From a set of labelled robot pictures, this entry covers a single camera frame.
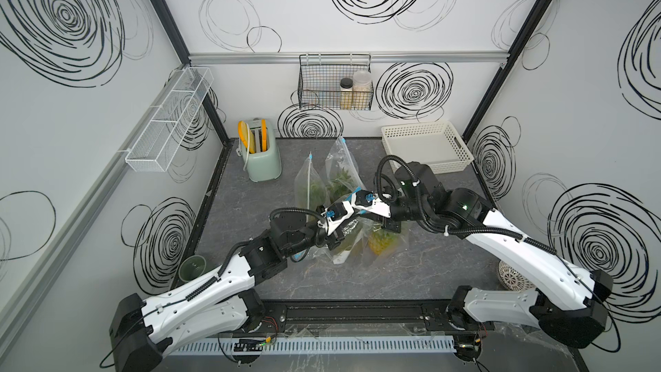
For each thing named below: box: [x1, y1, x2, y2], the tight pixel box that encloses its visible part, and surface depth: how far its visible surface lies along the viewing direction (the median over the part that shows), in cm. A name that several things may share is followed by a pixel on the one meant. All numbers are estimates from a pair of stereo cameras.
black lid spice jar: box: [339, 77, 354, 111], surface depth 87 cm
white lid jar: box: [352, 70, 372, 110], surface depth 86 cm
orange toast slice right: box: [260, 118, 268, 153], surface depth 98 cm
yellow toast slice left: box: [236, 120, 256, 155], surface depth 95 cm
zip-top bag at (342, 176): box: [325, 136, 366, 205], surface depth 82 cm
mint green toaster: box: [240, 119, 283, 182], surface depth 98 cm
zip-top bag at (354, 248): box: [312, 217, 378, 266], surface depth 72 cm
